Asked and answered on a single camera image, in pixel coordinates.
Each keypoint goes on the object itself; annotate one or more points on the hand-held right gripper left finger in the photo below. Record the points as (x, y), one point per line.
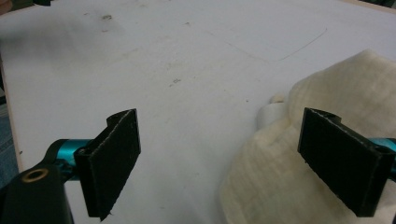
(109, 161)

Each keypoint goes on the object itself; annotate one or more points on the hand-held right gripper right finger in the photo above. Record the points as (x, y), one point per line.
(339, 161)

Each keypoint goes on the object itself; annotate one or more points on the cream knitted towel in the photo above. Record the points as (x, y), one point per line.
(342, 90)

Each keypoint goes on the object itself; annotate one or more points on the white foam mat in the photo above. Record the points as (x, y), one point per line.
(186, 62)

